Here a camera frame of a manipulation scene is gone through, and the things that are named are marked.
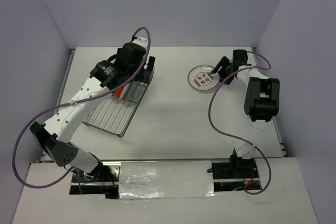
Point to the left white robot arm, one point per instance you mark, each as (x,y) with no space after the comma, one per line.
(55,134)

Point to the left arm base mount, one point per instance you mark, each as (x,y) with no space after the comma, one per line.
(106,184)

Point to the silver foil tape sheet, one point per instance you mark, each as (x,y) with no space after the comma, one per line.
(166,180)

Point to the orange plate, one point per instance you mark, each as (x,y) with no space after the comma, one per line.
(118,92)

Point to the green plate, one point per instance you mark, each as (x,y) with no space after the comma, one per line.
(131,90)

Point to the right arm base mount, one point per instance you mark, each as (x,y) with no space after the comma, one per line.
(236,169)

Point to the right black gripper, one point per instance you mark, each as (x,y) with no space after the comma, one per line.
(223,62)

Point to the grey wire dish rack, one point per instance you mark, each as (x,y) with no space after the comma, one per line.
(113,115)

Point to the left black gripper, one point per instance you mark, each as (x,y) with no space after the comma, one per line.
(146,72)

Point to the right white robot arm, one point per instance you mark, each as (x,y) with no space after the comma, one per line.
(261,100)

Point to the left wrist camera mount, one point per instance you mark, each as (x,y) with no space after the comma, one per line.
(139,43)

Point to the red character print plate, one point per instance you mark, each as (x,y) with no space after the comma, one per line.
(201,78)

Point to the white plate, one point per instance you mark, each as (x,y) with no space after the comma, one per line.
(124,92)

